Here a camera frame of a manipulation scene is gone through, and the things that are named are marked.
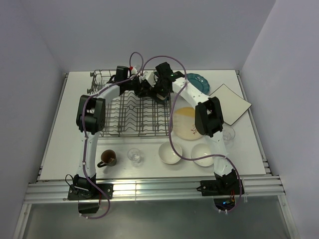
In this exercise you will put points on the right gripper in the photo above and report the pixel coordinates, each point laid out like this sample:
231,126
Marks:
162,94

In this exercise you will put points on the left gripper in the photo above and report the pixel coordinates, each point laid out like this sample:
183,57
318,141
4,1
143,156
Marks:
142,88

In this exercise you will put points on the clear drinking glass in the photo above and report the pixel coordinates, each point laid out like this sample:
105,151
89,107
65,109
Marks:
135,156

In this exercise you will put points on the cream bowl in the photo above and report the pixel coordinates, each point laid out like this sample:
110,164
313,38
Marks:
167,154

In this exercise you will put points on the brown mug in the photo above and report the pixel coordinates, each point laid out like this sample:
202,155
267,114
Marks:
108,158

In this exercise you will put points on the clear glass mug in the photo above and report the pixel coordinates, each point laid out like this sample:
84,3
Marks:
228,134

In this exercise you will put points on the dark blue mug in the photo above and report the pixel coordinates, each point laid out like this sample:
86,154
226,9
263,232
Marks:
163,100

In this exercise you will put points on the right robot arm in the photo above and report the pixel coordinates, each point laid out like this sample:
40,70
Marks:
208,122

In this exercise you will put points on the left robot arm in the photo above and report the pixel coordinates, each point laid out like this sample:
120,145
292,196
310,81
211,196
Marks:
90,119

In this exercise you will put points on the cream yellow plate leaf motif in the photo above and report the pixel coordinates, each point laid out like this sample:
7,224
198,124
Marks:
184,124

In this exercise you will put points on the teal scalloped plate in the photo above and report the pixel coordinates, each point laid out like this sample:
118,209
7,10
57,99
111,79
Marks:
199,82

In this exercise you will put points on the white square plate black rim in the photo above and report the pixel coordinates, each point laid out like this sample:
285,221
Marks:
233,106

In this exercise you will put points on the white bowl right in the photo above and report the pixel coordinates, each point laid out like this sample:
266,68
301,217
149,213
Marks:
201,150

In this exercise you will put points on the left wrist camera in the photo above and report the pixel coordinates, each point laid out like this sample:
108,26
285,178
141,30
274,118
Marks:
134,69

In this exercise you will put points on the grey wire dish rack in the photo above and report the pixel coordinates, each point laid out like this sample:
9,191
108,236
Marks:
131,116

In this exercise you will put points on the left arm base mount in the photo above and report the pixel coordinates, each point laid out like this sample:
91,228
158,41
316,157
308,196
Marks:
89,197

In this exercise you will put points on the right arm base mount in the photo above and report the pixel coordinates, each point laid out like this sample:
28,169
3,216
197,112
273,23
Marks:
226,195

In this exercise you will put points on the aluminium rail frame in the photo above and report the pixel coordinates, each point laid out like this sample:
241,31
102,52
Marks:
171,206

